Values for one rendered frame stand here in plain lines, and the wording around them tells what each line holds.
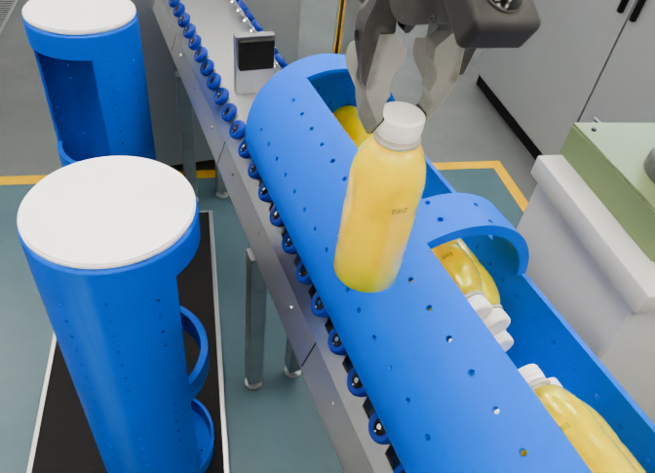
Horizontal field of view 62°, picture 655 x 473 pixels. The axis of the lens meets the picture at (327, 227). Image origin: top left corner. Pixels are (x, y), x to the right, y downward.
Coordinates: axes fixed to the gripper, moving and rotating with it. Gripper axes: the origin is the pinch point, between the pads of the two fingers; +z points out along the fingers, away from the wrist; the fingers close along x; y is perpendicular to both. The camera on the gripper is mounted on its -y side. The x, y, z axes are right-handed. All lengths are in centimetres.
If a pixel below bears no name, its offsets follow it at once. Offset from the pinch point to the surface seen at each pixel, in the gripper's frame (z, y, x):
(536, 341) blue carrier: 37.4, -4.1, -28.3
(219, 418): 129, 43, 8
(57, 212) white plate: 40, 40, 33
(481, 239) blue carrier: 33.7, 13.0, -28.4
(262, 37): 37, 90, -14
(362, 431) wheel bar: 50, -4, -4
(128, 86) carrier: 59, 110, 18
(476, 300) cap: 26.2, -2.2, -15.4
